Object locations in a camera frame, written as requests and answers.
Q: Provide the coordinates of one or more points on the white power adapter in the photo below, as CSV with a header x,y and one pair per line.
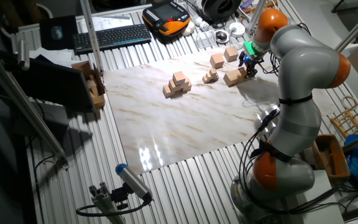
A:
x,y
199,21

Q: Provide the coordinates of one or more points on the brown cardboard box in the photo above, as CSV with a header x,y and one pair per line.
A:
x,y
99,101

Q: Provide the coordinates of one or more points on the short aluminium profile piece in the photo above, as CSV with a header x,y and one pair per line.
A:
x,y
104,205

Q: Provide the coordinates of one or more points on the metal bowl with white rim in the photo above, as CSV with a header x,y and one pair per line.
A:
x,y
222,36

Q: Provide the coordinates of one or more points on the black flat panel screen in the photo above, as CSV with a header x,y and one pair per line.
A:
x,y
54,84

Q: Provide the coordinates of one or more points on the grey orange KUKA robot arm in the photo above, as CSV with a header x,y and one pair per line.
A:
x,y
306,68

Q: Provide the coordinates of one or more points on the black computer keyboard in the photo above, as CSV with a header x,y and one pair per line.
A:
x,y
113,37

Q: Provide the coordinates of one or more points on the brown wooden tray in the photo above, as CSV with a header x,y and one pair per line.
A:
x,y
334,158

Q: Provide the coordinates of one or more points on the silver camera with blue tip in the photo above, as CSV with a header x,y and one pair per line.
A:
x,y
134,182

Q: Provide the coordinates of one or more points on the white egg shaped object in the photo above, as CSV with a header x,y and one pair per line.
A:
x,y
189,28

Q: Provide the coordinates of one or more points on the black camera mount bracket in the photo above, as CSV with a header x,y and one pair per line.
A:
x,y
120,196

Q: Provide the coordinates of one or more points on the black orange teach pendant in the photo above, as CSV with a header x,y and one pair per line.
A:
x,y
166,14

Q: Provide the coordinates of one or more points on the white paper sheet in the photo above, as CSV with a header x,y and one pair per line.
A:
x,y
110,22
51,56

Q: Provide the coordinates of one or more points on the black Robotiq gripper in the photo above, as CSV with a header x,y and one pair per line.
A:
x,y
250,60

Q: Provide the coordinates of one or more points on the wooden lattice rack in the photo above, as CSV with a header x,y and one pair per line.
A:
x,y
336,124

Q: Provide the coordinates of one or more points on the black filament spool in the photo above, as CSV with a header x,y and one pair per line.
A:
x,y
217,9

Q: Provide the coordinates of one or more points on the pale wooden block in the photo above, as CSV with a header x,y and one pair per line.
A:
x,y
94,91
91,84

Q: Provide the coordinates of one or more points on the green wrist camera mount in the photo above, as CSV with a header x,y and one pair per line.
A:
x,y
249,48

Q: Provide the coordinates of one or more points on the dark computer mouse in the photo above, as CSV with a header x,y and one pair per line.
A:
x,y
56,32

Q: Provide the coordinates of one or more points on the aluminium frame post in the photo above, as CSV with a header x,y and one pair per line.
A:
x,y
255,14
91,37

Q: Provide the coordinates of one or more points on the black mouse pad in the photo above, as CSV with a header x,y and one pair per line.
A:
x,y
47,37

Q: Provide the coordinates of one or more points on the marble pattern table mat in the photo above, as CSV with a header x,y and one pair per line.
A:
x,y
166,130

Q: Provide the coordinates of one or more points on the round white power socket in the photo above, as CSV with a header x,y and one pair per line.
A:
x,y
237,29

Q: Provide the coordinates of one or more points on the clear gridded plastic box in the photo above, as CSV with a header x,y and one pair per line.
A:
x,y
205,39

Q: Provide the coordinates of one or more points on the medium wooden cube block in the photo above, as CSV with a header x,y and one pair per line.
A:
x,y
179,77
187,81
172,85
167,91
187,87

